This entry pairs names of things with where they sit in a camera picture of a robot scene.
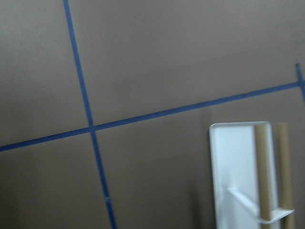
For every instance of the white towel rack stand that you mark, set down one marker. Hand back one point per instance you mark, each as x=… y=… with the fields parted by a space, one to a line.
x=235 y=177

